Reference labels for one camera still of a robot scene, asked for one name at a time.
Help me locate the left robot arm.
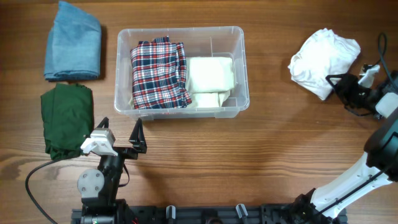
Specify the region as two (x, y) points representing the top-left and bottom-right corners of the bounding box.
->
(71, 118), (147, 224)

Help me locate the clear plastic storage container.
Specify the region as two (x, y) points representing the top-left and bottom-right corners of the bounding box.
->
(114, 26), (250, 120)

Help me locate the blue folded towel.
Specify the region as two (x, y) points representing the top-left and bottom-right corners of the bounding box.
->
(44, 1), (102, 82)

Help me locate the plaid cloth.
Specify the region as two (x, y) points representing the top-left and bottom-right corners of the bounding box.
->
(130, 36), (192, 110)

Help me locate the cream cloth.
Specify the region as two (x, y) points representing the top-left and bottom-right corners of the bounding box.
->
(129, 56), (237, 109)

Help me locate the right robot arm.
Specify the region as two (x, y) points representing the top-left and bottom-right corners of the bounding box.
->
(289, 72), (397, 223)

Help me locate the dark green folded cloth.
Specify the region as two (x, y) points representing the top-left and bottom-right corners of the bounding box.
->
(40, 83), (94, 160)

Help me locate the white cloth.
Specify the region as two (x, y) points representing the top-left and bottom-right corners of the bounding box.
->
(288, 28), (361, 101)

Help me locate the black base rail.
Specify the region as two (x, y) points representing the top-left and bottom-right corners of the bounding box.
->
(70, 203), (348, 224)

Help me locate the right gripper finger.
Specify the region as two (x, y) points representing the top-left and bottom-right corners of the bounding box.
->
(341, 98), (373, 117)
(325, 73), (346, 89)

